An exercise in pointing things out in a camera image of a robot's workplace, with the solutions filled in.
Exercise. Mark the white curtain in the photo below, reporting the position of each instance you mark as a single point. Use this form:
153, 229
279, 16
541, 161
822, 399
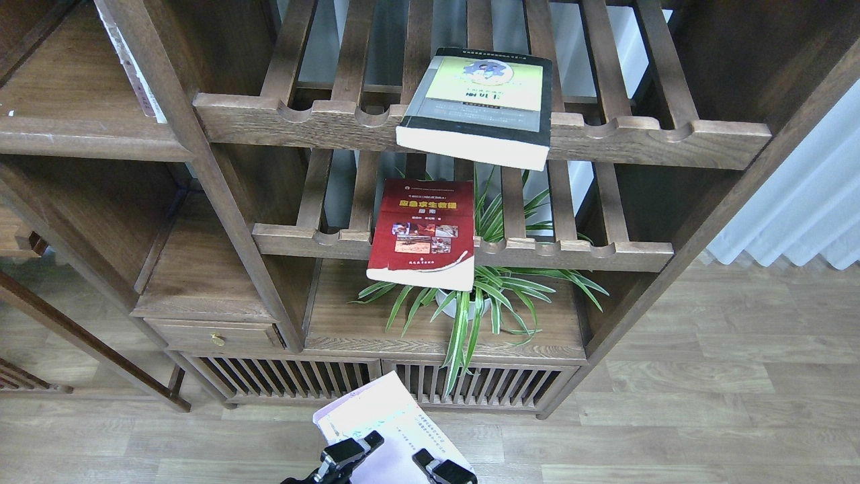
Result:
809, 207

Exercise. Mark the upright books on left shelf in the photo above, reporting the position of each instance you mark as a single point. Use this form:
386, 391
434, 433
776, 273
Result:
126, 53

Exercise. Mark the yellow and black book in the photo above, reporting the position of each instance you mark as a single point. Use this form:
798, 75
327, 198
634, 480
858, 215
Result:
483, 106

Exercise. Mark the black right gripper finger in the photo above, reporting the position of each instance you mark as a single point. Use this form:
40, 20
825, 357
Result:
442, 471

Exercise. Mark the white and purple book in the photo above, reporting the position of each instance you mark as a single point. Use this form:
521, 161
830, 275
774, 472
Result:
386, 406

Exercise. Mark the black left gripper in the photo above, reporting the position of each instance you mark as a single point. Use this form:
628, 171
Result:
339, 461

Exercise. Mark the green spider plant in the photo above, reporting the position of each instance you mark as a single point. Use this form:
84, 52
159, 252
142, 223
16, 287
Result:
496, 290

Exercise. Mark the dark wooden bookshelf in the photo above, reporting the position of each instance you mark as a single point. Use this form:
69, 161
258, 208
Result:
250, 213

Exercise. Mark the red cover book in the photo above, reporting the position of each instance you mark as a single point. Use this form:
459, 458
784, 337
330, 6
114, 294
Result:
424, 235

